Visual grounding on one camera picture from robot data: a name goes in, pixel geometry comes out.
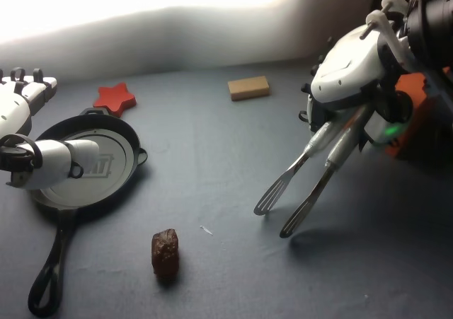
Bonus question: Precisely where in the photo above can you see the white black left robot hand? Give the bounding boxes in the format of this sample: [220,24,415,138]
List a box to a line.
[0,66,101,191]

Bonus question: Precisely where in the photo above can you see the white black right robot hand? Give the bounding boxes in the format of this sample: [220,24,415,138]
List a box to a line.
[299,23,415,153]

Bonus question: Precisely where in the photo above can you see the metal tongs with taped handles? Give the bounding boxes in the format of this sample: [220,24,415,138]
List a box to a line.
[253,105,374,239]

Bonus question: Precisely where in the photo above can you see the brown meat chunk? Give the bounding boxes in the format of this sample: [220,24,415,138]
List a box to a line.
[151,228,180,281]

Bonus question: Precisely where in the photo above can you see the black cast iron skillet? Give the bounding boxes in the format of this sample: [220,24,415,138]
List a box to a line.
[27,107,149,317]

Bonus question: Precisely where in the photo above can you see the orange box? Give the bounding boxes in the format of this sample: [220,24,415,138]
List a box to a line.
[384,69,453,163]

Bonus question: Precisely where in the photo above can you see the red star block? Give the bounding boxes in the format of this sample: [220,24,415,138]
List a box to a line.
[93,82,137,117]

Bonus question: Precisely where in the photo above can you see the grey tablecloth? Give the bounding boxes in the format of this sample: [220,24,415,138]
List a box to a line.
[0,55,453,319]

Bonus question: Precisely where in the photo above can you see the white backdrop sheet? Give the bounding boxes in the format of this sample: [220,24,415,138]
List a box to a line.
[0,0,378,90]

